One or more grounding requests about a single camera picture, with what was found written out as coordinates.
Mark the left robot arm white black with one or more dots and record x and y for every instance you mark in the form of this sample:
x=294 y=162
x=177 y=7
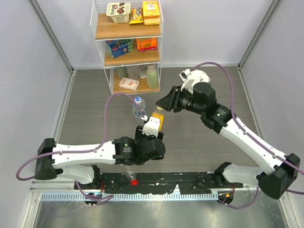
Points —
x=79 y=162

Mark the yellow orange box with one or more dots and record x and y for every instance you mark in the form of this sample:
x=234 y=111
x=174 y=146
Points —
x=151 y=12

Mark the small white cup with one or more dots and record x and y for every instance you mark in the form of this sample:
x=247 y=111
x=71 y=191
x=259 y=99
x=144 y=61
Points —
x=142 y=71

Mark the clear plastic cup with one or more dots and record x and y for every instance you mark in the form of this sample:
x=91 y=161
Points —
x=133 y=72

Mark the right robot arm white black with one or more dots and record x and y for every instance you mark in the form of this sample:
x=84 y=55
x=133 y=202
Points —
x=276 y=171

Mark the white slotted cable duct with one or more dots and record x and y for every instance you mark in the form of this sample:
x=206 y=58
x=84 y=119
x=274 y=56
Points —
x=175 y=196

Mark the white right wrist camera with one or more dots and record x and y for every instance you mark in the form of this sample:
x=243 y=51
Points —
x=190 y=78

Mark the pale green bottle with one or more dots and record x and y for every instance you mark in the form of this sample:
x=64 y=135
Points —
x=151 y=76

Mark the white wire shelf rack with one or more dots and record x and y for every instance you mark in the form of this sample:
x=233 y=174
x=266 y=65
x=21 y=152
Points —
x=128 y=34

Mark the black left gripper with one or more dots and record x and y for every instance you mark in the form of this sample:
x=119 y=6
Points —
x=139 y=135

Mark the white yogurt tub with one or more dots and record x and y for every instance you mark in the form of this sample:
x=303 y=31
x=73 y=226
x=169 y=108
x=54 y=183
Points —
x=119 y=12

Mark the clear bottle red label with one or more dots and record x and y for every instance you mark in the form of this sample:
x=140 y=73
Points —
x=130 y=174

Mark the yellow snack packet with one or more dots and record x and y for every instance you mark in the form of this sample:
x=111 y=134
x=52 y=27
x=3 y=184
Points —
x=136 y=16

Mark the clear bottle blue white label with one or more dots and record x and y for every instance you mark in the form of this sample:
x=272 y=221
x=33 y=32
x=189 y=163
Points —
x=139 y=108

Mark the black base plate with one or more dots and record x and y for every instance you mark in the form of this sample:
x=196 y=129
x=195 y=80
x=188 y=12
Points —
x=159 y=183

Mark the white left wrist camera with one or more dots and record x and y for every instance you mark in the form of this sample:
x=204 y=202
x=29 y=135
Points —
x=151 y=125

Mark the white pink soap box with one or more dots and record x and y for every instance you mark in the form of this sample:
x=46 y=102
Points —
x=129 y=84

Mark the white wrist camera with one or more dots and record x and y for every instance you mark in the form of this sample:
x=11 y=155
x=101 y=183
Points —
x=151 y=125
x=190 y=78

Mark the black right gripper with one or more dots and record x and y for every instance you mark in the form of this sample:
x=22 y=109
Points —
x=171 y=102

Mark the yellow honey pomelo bottle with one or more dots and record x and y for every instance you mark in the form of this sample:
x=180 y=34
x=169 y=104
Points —
x=160 y=115

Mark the orange cracker box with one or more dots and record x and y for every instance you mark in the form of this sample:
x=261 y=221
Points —
x=146 y=44

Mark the frosted green jar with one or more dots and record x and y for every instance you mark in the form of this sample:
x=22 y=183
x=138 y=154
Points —
x=121 y=72

